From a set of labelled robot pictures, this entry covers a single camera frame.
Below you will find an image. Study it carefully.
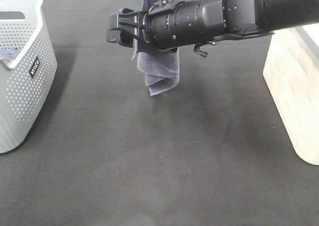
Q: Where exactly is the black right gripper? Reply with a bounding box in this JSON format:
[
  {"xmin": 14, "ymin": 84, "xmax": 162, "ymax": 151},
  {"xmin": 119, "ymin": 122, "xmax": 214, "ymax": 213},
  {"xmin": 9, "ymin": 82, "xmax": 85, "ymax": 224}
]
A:
[{"xmin": 106, "ymin": 0, "xmax": 184, "ymax": 52}]

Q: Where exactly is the grey-blue microfibre towel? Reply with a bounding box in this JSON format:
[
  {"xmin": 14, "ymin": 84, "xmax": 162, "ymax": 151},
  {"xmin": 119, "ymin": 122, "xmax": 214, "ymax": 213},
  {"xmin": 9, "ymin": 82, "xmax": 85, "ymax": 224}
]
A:
[{"xmin": 133, "ymin": 0, "xmax": 179, "ymax": 96}]

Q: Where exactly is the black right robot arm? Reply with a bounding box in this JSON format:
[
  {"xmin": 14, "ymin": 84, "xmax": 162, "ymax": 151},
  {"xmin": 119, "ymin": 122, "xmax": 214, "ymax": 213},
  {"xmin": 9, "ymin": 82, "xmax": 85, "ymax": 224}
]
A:
[{"xmin": 107, "ymin": 0, "xmax": 319, "ymax": 57}]

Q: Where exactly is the grey towel inside basket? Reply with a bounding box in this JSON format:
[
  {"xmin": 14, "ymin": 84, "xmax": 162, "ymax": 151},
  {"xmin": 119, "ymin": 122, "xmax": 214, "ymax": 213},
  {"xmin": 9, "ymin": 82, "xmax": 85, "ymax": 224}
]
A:
[{"xmin": 0, "ymin": 47, "xmax": 20, "ymax": 65}]

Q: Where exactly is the grey perforated laundry basket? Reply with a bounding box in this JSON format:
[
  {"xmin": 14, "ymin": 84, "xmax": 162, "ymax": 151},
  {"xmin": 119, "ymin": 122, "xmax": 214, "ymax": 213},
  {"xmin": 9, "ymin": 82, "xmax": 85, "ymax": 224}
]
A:
[{"xmin": 0, "ymin": 0, "xmax": 57, "ymax": 153}]

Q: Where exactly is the white plastic storage bin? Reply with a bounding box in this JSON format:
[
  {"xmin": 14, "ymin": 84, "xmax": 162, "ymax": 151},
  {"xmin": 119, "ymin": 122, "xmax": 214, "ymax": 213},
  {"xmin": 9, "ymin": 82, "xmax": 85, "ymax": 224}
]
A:
[{"xmin": 263, "ymin": 27, "xmax": 319, "ymax": 165}]

